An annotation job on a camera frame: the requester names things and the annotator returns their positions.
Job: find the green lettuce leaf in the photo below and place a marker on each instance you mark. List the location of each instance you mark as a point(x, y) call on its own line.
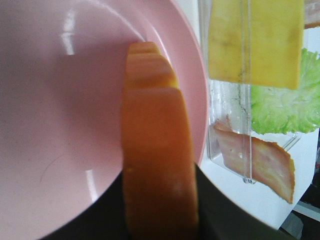
point(280, 110)

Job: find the clear plastic ingredients tray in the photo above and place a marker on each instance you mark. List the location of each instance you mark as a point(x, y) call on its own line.
point(230, 103)

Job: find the pink round plate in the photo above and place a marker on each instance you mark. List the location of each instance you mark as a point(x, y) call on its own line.
point(61, 78)

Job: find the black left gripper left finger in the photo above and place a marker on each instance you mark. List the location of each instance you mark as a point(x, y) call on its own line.
point(103, 220)

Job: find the bread slice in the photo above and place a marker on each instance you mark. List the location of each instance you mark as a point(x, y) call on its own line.
point(159, 173)

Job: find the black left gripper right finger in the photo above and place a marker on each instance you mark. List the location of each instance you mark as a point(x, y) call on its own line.
point(221, 219)

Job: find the curved bacon strip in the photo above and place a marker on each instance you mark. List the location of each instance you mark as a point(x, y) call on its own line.
point(311, 14)

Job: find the yellow cheese slice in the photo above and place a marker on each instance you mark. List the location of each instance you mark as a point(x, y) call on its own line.
point(256, 42)

